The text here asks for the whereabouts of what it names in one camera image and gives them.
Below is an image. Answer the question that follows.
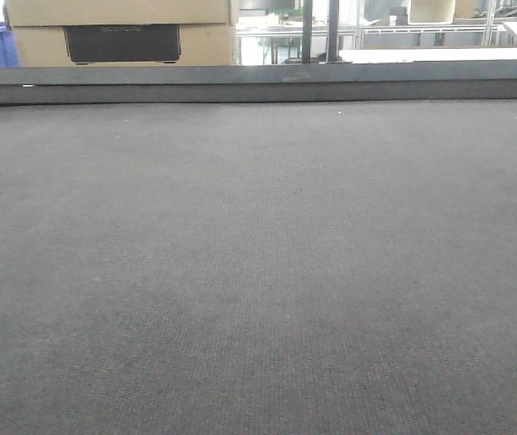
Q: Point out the left black vertical pole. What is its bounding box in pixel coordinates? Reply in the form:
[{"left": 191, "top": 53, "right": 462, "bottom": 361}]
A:
[{"left": 301, "top": 0, "right": 313, "bottom": 64}]

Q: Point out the right black vertical pole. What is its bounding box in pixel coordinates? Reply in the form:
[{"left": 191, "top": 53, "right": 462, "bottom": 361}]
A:
[{"left": 327, "top": 0, "right": 340, "bottom": 63}]

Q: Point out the lower cardboard box black print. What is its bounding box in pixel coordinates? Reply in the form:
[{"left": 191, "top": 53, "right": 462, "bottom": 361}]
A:
[{"left": 13, "top": 24, "right": 237, "bottom": 67}]

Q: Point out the dark metal table rail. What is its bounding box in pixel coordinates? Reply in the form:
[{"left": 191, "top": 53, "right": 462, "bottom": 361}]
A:
[{"left": 0, "top": 60, "right": 517, "bottom": 105}]

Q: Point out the white background table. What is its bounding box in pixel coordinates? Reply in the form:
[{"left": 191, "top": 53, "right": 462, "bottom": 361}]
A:
[{"left": 338, "top": 47, "right": 517, "bottom": 64}]

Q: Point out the dark grey table mat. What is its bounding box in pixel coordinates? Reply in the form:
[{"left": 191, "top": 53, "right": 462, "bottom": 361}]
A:
[{"left": 0, "top": 101, "right": 517, "bottom": 434}]

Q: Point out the white metal background rack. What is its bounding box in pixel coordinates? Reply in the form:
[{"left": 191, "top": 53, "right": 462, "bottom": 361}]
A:
[{"left": 236, "top": 1, "right": 503, "bottom": 65}]

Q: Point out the upper cardboard box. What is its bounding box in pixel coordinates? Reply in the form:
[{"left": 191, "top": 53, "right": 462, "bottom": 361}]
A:
[{"left": 5, "top": 0, "right": 239, "bottom": 27}]

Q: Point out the black vertical pole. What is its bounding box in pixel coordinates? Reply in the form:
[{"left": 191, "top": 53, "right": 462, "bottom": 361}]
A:
[
  {"left": 301, "top": 0, "right": 313, "bottom": 64},
  {"left": 327, "top": 0, "right": 340, "bottom": 63}
]

